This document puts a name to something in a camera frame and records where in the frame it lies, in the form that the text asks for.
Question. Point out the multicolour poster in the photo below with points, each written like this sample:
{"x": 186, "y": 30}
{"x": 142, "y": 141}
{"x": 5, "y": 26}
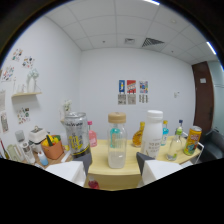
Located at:
{"x": 143, "y": 87}

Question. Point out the yellow colourful drink can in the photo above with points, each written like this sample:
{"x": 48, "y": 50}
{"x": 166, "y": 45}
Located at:
{"x": 192, "y": 141}

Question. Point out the QR code sheet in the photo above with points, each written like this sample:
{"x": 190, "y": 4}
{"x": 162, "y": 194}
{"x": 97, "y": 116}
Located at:
{"x": 143, "y": 99}
{"x": 131, "y": 99}
{"x": 122, "y": 99}

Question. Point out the orange basket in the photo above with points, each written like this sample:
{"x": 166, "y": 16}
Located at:
{"x": 52, "y": 150}

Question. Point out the square ceiling diffuser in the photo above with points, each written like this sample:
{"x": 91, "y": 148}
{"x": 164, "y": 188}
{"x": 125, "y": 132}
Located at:
{"x": 129, "y": 40}

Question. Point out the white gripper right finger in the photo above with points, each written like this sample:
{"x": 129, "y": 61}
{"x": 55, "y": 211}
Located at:
{"x": 156, "y": 169}

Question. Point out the blue poster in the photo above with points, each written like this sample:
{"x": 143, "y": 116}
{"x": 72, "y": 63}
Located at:
{"x": 122, "y": 86}

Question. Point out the black chair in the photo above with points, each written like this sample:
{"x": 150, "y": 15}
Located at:
{"x": 213, "y": 145}

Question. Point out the ceiling light strip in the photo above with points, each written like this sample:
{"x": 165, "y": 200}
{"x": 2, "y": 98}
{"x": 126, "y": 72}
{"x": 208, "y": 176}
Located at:
{"x": 211, "y": 48}

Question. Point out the small pink bottle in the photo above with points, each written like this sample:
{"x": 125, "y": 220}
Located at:
{"x": 92, "y": 137}

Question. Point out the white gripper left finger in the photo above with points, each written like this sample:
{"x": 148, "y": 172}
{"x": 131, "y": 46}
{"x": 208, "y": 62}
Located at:
{"x": 71, "y": 170}

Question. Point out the clear bottle green cap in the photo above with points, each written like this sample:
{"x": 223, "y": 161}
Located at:
{"x": 174, "y": 146}

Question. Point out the red poster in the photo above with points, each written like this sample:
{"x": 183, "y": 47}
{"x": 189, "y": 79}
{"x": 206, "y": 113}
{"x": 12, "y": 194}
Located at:
{"x": 131, "y": 86}

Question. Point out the white flower vase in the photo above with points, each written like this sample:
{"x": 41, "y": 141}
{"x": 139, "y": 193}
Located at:
{"x": 67, "y": 108}

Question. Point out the white bottle blue base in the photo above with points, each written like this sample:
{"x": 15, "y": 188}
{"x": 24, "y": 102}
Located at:
{"x": 42, "y": 159}

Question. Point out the clear bottle wooden cap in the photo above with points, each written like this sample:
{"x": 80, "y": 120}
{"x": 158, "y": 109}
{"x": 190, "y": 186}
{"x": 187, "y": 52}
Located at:
{"x": 117, "y": 156}

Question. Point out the wooden wall shelf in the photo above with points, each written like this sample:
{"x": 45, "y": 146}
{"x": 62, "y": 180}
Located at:
{"x": 26, "y": 94}

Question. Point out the ceiling air vent grille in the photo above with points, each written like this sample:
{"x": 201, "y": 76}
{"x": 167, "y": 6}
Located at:
{"x": 152, "y": 42}

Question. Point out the white milk bottle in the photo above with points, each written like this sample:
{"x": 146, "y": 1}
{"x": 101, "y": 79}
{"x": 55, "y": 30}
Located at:
{"x": 152, "y": 136}

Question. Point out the clear bottle blue cap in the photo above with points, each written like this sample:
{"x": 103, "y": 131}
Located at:
{"x": 180, "y": 124}

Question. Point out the blue bottle yellow cap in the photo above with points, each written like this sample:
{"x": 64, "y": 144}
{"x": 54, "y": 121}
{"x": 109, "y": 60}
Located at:
{"x": 165, "y": 135}

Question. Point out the two-tier wooden shelf rack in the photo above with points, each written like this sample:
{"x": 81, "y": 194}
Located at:
{"x": 113, "y": 176}

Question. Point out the white appliance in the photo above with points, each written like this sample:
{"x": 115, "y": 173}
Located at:
{"x": 36, "y": 136}

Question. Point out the brown door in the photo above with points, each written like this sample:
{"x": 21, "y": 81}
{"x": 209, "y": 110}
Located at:
{"x": 203, "y": 96}

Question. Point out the tall black yellow can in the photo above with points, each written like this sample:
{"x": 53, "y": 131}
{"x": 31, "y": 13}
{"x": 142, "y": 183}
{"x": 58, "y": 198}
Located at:
{"x": 77, "y": 136}

